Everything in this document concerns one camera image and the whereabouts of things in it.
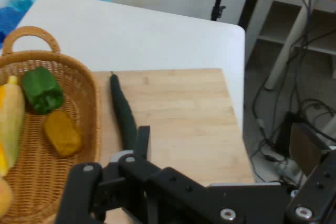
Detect orange-yellow bell pepper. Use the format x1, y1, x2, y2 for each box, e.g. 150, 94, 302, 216
44, 110, 82, 158

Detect white slanted furniture leg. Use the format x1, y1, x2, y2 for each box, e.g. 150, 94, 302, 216
263, 0, 329, 91

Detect bright yellow toy vegetable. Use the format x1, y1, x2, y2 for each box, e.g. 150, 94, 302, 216
0, 84, 9, 177

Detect dark blue foam piece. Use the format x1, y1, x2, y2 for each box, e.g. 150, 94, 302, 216
0, 6, 29, 41

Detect bamboo cutting board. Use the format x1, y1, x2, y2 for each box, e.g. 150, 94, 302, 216
90, 68, 255, 224

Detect black floor cable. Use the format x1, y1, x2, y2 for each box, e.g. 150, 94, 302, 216
250, 31, 336, 162

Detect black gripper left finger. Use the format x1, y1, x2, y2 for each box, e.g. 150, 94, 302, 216
56, 125, 158, 224

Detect peach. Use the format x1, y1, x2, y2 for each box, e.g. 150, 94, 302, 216
0, 176, 14, 217

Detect green bell pepper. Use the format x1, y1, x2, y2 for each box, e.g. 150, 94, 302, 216
21, 66, 65, 115

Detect woven wicker basket with handles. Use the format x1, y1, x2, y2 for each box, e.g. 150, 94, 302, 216
0, 26, 102, 224

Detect long dark green cucumber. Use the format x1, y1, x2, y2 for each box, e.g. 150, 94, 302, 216
109, 71, 138, 151

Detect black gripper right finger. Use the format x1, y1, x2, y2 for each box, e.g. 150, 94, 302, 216
285, 123, 336, 224

